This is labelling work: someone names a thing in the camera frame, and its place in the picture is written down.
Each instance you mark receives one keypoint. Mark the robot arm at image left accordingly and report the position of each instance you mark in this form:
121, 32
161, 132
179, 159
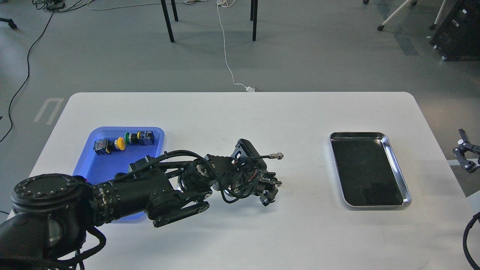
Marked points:
56, 216

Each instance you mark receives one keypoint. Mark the blue plastic tray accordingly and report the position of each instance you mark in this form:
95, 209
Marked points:
100, 168

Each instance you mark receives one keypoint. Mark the black equipment cart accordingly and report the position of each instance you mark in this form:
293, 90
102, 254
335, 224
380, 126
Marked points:
458, 38

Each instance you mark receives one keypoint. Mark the green push button switch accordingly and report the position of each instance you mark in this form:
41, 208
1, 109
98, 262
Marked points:
142, 138

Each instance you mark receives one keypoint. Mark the black table leg right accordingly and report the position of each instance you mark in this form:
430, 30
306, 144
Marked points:
253, 18

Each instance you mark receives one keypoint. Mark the black table leg left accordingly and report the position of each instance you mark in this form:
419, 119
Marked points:
167, 17

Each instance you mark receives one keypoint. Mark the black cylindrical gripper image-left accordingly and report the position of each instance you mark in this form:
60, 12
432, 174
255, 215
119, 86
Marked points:
258, 183

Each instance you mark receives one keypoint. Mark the silver metal tray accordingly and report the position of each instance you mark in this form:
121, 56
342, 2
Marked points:
368, 172

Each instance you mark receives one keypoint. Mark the yellow push button switch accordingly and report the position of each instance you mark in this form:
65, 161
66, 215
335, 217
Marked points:
106, 147

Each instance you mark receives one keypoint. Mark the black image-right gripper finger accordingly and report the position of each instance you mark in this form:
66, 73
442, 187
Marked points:
465, 146

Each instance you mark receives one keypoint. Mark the black table leg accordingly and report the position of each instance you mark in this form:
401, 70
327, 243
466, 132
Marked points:
167, 17
253, 18

